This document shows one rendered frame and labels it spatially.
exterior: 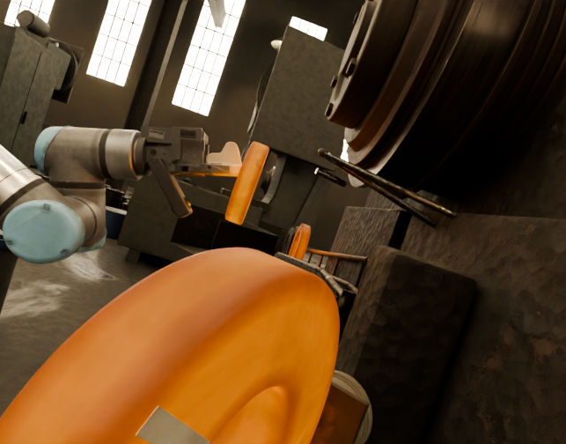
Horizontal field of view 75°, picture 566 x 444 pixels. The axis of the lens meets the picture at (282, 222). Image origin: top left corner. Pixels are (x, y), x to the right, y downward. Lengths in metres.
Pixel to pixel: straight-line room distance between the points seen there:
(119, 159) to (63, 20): 12.25
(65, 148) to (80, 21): 12.02
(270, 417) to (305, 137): 3.17
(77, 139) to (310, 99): 2.79
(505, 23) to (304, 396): 0.46
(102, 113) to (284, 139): 8.96
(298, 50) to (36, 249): 3.06
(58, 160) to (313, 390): 0.63
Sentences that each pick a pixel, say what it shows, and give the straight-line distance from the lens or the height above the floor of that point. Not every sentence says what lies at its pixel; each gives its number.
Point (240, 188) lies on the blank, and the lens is 0.62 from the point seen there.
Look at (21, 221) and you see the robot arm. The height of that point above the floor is 0.67.
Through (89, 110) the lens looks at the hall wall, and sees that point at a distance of 11.93.
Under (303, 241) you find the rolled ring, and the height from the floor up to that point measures 0.71.
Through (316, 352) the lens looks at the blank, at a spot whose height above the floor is 0.75.
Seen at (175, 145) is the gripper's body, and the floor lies 0.85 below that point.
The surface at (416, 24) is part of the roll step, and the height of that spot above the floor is 1.08.
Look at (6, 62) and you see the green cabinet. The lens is 3.98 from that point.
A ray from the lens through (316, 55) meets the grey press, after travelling 3.49.
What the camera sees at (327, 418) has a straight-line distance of 0.23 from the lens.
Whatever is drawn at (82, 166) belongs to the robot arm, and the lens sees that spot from 0.73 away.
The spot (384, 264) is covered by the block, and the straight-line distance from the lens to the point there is 0.40.
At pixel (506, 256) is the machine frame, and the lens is 0.43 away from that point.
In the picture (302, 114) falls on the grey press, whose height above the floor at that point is 1.63.
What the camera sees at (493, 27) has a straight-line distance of 0.53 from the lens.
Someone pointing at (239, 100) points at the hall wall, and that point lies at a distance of 11.03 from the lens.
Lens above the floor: 0.80
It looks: 2 degrees down
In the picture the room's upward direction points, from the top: 19 degrees clockwise
